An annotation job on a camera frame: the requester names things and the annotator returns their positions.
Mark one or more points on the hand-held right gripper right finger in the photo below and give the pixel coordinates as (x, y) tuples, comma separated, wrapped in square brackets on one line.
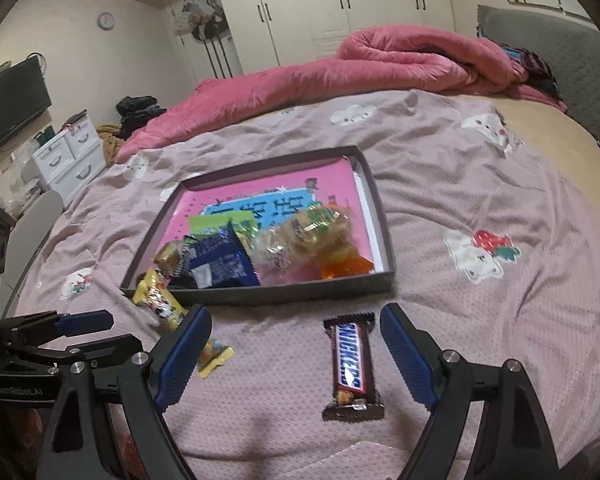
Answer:
[(407, 355)]

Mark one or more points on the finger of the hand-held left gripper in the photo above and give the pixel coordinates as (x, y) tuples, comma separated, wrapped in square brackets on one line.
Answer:
[(85, 322), (105, 347)]

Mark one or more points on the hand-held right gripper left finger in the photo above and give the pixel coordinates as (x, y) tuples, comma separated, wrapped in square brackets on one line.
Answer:
[(182, 360)]

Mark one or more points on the brown chocolate bar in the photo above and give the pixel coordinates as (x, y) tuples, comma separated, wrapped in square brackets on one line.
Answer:
[(352, 365)]

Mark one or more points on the yellow cow print snack packet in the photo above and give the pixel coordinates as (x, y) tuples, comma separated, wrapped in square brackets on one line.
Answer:
[(160, 305)]

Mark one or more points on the small clear cake packet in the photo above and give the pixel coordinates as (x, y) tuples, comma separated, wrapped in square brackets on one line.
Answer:
[(170, 257)]

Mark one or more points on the blue snack packet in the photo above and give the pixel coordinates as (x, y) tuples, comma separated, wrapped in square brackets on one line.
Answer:
[(220, 260)]

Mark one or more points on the dark shallow cardboard box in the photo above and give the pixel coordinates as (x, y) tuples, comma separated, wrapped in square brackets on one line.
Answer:
[(305, 290)]

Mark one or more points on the clear candy packet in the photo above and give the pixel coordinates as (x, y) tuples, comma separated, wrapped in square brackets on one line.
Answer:
[(275, 255)]

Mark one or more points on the green cake snack packet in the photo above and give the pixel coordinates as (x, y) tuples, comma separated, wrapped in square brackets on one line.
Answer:
[(220, 222)]

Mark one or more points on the clear pastry packet green label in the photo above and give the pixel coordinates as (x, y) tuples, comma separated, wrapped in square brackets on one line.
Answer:
[(315, 230)]

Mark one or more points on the person's left forearm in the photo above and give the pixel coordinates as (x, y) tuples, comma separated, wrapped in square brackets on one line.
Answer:
[(10, 435)]

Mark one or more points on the white drawer cabinet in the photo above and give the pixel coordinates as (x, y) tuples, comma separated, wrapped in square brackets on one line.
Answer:
[(70, 160)]

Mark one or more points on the pink and blue book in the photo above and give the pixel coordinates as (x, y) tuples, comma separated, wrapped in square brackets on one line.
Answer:
[(240, 195)]

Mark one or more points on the brown plush toy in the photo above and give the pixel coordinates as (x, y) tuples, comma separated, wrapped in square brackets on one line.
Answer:
[(110, 142)]

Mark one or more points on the lilac printed bed sheet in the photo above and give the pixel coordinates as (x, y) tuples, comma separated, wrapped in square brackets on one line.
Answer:
[(480, 185)]

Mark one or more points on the black television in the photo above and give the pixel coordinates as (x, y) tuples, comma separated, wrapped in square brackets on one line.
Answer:
[(10, 105)]

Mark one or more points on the black clothes pile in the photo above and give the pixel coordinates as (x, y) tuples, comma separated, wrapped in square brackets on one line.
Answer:
[(137, 112)]

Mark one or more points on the beige bed sheet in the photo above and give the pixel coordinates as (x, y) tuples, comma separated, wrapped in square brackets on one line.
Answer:
[(545, 135)]

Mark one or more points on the pink quilt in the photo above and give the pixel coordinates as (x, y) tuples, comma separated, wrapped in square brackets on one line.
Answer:
[(305, 85)]

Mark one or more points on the dark striped clothes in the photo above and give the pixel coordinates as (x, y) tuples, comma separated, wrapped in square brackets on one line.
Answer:
[(535, 72)]

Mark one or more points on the coat rack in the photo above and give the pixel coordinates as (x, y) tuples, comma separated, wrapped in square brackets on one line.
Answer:
[(207, 25)]

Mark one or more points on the grey padded headboard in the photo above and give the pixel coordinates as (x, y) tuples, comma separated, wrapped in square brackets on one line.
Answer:
[(555, 50)]

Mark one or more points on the white wardrobe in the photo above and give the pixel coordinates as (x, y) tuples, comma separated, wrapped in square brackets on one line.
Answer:
[(305, 0)]

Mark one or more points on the round wall clock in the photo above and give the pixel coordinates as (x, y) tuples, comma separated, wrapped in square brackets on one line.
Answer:
[(106, 20)]

